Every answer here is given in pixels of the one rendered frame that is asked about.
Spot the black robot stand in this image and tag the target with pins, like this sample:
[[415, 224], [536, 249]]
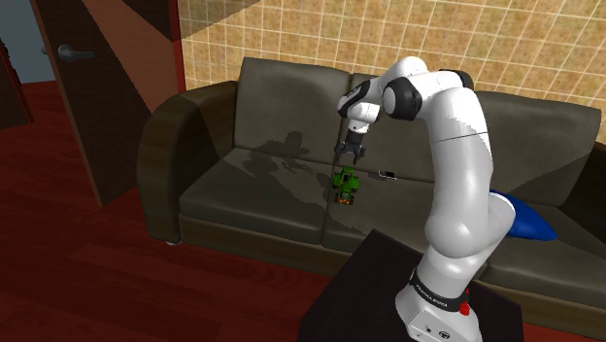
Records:
[[360, 303]]

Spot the green toy tractor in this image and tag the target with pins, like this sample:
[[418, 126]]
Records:
[[345, 184]]

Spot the dark olive sofa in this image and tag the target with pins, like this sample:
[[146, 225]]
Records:
[[265, 199]]

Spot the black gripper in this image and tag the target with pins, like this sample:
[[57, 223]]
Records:
[[352, 142]]

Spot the dark brown door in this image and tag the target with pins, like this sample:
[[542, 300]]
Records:
[[102, 90]]

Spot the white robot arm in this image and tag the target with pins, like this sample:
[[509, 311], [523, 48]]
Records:
[[457, 156]]

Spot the blue pillow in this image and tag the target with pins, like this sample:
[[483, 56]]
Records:
[[528, 223]]

